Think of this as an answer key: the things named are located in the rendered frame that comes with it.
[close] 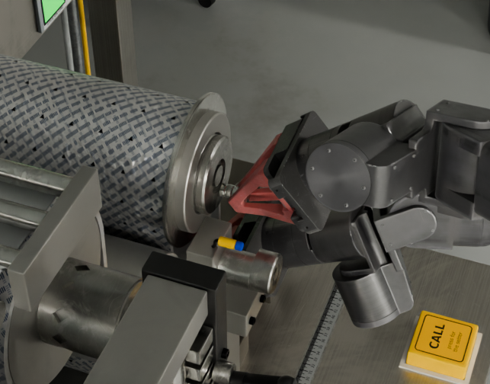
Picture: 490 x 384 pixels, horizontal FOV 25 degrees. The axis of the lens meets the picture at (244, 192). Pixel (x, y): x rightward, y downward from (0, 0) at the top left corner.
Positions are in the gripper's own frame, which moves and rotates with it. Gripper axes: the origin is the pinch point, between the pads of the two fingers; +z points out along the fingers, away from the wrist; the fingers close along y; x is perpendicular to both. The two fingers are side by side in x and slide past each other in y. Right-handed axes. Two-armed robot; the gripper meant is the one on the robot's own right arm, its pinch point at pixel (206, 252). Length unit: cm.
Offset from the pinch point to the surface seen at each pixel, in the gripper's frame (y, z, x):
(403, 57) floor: 188, 66, -85
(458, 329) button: 11.8, -16.3, -26.1
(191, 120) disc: -7.3, -14.0, 20.5
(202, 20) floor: 184, 120, -54
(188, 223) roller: -11.2, -10.5, 12.2
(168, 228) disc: -13.4, -10.1, 13.6
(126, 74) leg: 73, 60, -12
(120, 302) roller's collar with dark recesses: -32.2, -20.7, 21.8
